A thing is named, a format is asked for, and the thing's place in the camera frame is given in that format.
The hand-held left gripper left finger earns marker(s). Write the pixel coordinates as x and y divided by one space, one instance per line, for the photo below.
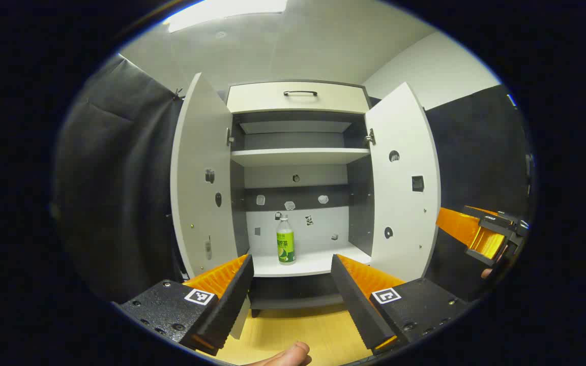
232 300

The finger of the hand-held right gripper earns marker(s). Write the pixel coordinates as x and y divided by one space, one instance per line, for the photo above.
486 243
456 224

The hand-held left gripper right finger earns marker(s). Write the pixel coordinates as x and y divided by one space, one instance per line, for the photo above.
359 305

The cabinet door with headphone sticker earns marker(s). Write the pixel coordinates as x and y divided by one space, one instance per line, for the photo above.
405 213

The green label bottle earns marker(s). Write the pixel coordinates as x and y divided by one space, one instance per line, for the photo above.
286 244

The cabinet door with camera sticker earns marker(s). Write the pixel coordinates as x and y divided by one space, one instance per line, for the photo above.
196 168

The white and grey cabinet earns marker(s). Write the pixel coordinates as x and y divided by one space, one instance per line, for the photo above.
360 203

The metal door hinge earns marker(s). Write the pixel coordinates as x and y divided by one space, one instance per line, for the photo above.
229 137
371 136

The white cabinet shelf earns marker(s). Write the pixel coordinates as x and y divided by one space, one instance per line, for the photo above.
298 156

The white cabinet drawer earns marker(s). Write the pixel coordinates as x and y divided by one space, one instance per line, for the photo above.
272 99

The black backdrop cloth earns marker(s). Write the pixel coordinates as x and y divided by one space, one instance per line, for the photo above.
115 193

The black cloth clip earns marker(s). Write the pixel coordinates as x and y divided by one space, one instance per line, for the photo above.
177 94

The ceiling light panel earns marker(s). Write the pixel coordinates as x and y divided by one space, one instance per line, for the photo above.
222 11

